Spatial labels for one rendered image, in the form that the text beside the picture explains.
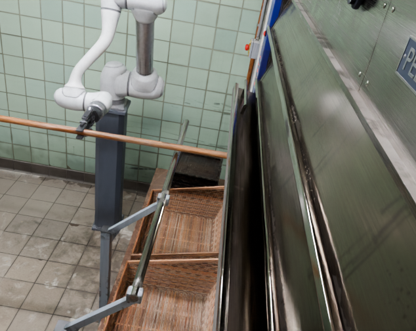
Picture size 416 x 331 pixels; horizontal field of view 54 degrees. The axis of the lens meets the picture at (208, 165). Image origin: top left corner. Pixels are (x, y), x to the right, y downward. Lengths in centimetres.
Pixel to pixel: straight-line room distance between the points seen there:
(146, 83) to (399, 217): 212
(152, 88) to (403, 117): 210
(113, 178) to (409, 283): 255
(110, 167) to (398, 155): 244
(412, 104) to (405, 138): 4
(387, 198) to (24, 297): 248
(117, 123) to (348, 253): 223
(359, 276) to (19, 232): 289
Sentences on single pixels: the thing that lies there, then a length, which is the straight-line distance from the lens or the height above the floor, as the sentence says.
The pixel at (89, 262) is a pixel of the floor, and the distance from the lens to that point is 299.
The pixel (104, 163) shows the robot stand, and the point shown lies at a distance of 286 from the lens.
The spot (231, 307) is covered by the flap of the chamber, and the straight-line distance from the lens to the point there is 95.
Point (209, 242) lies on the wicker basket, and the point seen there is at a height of 59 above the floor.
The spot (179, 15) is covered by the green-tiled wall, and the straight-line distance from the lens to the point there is 298.
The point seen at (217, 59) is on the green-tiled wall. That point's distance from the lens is 302.
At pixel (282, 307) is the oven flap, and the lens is 89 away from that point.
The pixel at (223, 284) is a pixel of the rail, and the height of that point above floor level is 143.
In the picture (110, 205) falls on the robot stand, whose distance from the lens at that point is 305.
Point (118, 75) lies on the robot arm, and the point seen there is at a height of 122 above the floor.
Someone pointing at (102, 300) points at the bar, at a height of 53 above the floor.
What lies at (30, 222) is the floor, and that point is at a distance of 333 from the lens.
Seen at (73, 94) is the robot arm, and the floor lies 124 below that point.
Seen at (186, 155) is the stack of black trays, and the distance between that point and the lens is 262.
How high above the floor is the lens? 213
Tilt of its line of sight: 31 degrees down
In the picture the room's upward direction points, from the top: 10 degrees clockwise
